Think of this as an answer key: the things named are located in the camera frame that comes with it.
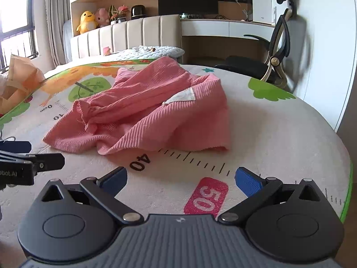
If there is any black office chair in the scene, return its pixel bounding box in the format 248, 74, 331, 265
214, 0, 306, 93

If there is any window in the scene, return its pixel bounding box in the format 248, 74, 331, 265
0, 0, 38, 75

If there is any printed play mat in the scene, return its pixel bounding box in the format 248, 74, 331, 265
0, 58, 351, 260

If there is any white desk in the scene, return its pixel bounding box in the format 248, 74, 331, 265
180, 17, 280, 65
290, 0, 357, 135

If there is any pink ribbed garment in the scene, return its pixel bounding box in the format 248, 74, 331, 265
43, 56, 231, 156

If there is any yellow duck plush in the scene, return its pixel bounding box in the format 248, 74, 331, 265
76, 10, 99, 35

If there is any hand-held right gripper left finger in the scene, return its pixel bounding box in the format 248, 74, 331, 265
41, 167, 143, 225

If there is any black round speaker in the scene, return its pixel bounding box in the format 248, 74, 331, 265
131, 4, 146, 20

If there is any beige padded headboard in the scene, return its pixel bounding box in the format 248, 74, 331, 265
70, 14, 182, 61

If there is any black monitor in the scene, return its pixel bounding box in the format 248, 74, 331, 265
158, 0, 219, 16

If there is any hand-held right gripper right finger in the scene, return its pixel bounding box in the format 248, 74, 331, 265
218, 167, 322, 224

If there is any pink plush toy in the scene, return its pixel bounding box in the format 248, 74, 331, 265
95, 8, 111, 28

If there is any potted flower plant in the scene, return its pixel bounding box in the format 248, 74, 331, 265
108, 4, 130, 24

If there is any beige curtain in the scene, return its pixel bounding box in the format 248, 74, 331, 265
33, 0, 72, 68

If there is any orange paper bag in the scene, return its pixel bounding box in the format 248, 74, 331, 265
0, 54, 45, 115

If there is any white box appliance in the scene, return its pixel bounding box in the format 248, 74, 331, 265
251, 0, 273, 24

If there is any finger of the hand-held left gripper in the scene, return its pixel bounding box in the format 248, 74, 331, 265
28, 153, 65, 172
0, 141, 32, 154

